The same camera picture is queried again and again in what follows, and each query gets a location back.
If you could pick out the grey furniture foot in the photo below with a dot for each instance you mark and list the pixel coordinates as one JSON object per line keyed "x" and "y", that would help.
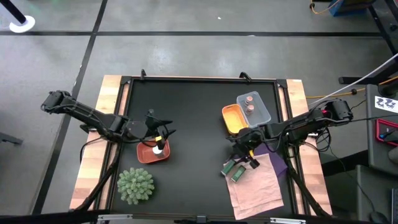
{"x": 11, "y": 139}

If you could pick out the black table mat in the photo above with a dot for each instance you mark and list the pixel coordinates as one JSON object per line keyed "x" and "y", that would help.
{"x": 192, "y": 174}

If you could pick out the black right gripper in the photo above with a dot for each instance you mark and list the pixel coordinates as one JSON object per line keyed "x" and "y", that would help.
{"x": 248, "y": 138}

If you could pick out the red plastic tray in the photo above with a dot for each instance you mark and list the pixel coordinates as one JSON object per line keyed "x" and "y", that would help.
{"x": 146, "y": 155}

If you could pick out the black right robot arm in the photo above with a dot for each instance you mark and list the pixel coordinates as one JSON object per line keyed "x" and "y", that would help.
{"x": 311, "y": 123}

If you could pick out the white lidded spice jar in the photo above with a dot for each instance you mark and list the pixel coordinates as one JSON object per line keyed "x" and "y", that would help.
{"x": 157, "y": 151}

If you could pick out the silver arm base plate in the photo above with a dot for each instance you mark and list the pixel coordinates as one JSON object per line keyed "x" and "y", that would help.
{"x": 312, "y": 134}

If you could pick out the pink cloth napkin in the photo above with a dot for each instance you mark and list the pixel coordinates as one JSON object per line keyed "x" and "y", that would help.
{"x": 258, "y": 189}

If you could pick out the white printed sticker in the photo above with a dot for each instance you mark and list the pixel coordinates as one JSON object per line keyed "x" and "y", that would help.
{"x": 385, "y": 104}

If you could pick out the black desk leg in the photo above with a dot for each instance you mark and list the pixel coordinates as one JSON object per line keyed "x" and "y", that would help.
{"x": 384, "y": 28}

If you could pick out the black stand pole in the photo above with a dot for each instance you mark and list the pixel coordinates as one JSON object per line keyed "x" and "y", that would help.
{"x": 14, "y": 12}

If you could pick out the black frame clamp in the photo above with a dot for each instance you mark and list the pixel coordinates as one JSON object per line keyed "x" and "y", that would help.
{"x": 143, "y": 74}
{"x": 245, "y": 76}

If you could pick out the clear plastic container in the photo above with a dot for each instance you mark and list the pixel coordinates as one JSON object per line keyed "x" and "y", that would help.
{"x": 259, "y": 115}

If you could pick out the black desk foot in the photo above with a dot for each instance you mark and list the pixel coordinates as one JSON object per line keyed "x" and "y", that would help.
{"x": 367, "y": 77}

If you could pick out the dark grey desk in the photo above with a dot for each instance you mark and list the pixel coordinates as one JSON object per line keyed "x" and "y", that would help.
{"x": 373, "y": 193}

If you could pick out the green artificial succulent plant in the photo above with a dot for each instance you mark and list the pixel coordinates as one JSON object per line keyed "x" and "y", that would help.
{"x": 136, "y": 186}

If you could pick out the grey cabinet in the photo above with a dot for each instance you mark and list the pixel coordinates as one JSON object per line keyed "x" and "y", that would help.
{"x": 371, "y": 146}

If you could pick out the silver mounting bar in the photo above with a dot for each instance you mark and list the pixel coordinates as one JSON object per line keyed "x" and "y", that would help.
{"x": 287, "y": 221}
{"x": 115, "y": 217}

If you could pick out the orange plastic container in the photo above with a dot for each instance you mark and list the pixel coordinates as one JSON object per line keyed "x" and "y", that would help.
{"x": 234, "y": 119}

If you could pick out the red framed case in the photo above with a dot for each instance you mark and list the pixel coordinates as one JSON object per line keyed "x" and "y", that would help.
{"x": 377, "y": 130}

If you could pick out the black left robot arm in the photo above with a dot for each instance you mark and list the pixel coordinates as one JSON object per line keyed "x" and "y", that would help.
{"x": 90, "y": 116}

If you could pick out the purple cloth napkin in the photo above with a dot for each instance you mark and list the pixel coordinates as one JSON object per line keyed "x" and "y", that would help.
{"x": 276, "y": 161}

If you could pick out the blue box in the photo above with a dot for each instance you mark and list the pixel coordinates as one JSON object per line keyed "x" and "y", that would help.
{"x": 348, "y": 7}

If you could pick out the black aluminium table frame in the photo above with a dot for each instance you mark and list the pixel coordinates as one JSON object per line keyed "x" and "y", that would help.
{"x": 199, "y": 78}

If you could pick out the black computer mouse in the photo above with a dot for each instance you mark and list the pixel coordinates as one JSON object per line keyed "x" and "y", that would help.
{"x": 378, "y": 217}

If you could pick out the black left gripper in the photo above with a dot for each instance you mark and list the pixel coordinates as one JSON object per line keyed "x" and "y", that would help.
{"x": 155, "y": 126}

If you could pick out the white round stand base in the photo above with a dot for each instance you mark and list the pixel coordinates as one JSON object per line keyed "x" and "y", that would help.
{"x": 26, "y": 26}

